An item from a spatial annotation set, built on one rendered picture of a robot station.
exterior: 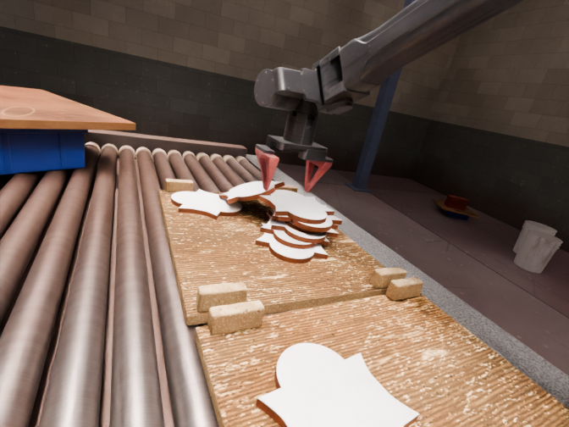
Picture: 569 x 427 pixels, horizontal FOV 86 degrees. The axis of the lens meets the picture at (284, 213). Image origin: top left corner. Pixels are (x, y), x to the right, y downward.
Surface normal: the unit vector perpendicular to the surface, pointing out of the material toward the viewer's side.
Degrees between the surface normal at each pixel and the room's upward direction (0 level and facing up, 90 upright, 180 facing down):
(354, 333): 0
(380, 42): 93
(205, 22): 90
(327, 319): 0
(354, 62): 93
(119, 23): 90
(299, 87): 62
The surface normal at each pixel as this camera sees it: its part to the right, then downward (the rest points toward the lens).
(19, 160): 0.83, 0.35
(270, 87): -0.76, 0.09
